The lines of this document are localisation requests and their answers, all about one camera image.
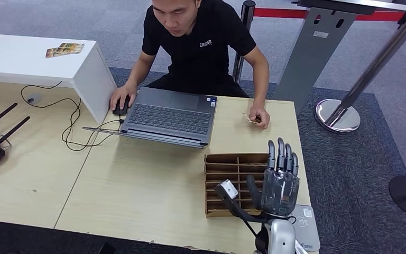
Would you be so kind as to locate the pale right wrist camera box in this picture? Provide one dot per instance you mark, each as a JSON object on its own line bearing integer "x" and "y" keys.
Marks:
{"x": 229, "y": 189}

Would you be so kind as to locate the red barrier belt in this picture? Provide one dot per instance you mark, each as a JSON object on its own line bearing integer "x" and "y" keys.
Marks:
{"x": 280, "y": 13}

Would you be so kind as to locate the black computer mouse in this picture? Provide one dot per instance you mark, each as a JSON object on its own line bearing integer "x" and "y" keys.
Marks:
{"x": 120, "y": 111}

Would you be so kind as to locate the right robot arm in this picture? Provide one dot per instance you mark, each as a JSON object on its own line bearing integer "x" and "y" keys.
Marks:
{"x": 281, "y": 236}

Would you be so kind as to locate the white desk shelf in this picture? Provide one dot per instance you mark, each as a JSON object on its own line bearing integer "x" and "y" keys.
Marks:
{"x": 31, "y": 59}

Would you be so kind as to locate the person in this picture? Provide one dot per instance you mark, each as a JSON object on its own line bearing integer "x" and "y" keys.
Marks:
{"x": 199, "y": 59}

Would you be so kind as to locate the grey sign stand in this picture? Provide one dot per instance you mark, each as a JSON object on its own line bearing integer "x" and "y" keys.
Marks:
{"x": 311, "y": 59}

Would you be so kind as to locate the person's right forearm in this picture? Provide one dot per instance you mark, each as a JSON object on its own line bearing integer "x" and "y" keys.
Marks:
{"x": 138, "y": 72}

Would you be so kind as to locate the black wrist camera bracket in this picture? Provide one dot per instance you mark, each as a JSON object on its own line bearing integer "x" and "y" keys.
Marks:
{"x": 239, "y": 212}

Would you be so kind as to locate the brown wooden card organizer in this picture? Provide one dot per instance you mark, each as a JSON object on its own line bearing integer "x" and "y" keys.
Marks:
{"x": 224, "y": 168}

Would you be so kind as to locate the person's right hand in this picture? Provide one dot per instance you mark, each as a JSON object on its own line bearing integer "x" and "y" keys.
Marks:
{"x": 123, "y": 93}

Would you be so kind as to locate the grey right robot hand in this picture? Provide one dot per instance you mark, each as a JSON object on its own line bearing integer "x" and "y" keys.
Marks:
{"x": 280, "y": 192}

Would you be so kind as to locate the person's left hand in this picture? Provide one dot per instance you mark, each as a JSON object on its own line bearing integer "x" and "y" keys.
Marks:
{"x": 261, "y": 115}

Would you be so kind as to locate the person's left forearm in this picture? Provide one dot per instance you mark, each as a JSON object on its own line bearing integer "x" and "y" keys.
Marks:
{"x": 263, "y": 86}

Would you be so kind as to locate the golden patterned ID card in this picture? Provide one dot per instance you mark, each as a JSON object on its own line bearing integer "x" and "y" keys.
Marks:
{"x": 251, "y": 118}

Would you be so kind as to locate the white card reader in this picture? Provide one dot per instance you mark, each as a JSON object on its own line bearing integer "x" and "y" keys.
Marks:
{"x": 309, "y": 228}

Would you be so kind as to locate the grey laptop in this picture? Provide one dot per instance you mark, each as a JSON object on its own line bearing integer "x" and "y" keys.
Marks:
{"x": 171, "y": 117}

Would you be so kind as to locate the chrome stanchion post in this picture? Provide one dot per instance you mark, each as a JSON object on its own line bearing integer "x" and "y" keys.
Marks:
{"x": 336, "y": 117}

